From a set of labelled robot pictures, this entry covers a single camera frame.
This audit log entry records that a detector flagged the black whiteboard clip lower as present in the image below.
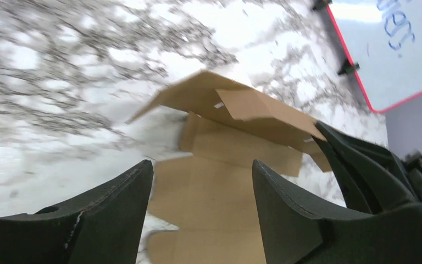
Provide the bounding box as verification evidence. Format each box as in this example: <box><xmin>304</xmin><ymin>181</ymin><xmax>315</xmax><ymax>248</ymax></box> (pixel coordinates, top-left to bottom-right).
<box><xmin>337</xmin><ymin>58</ymin><xmax>360</xmax><ymax>76</ymax></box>

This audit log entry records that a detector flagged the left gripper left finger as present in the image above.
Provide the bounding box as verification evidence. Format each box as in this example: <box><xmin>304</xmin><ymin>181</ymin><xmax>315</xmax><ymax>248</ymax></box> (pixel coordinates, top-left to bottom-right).
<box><xmin>0</xmin><ymin>160</ymin><xmax>153</xmax><ymax>263</ymax></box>

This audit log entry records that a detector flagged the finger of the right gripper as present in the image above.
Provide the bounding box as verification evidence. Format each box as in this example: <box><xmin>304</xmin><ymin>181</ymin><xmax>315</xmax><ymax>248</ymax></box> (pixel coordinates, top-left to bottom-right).
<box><xmin>315</xmin><ymin>121</ymin><xmax>419</xmax><ymax>215</ymax></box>

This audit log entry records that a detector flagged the black whiteboard clip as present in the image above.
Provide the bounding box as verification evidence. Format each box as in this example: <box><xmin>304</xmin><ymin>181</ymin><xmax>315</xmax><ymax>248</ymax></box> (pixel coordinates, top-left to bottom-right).
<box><xmin>312</xmin><ymin>0</ymin><xmax>332</xmax><ymax>11</ymax></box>
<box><xmin>337</xmin><ymin>58</ymin><xmax>360</xmax><ymax>76</ymax></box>

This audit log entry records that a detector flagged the pink framed whiteboard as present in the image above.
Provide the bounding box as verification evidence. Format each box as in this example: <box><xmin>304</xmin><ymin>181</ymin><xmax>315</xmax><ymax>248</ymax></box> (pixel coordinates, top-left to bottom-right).
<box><xmin>326</xmin><ymin>0</ymin><xmax>422</xmax><ymax>113</ymax></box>

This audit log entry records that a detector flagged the black whiteboard clip upper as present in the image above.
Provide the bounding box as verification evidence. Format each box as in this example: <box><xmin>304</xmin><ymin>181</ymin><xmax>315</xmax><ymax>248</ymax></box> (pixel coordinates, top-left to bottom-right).
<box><xmin>312</xmin><ymin>0</ymin><xmax>332</xmax><ymax>11</ymax></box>

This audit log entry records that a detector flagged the brown cardboard box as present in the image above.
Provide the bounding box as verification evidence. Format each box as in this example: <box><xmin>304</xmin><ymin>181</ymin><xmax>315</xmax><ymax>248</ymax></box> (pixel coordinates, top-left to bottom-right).
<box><xmin>130</xmin><ymin>71</ymin><xmax>331</xmax><ymax>263</ymax></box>

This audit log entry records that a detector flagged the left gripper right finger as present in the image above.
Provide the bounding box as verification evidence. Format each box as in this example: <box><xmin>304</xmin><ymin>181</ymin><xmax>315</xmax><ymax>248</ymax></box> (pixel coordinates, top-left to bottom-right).
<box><xmin>252</xmin><ymin>160</ymin><xmax>422</xmax><ymax>263</ymax></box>

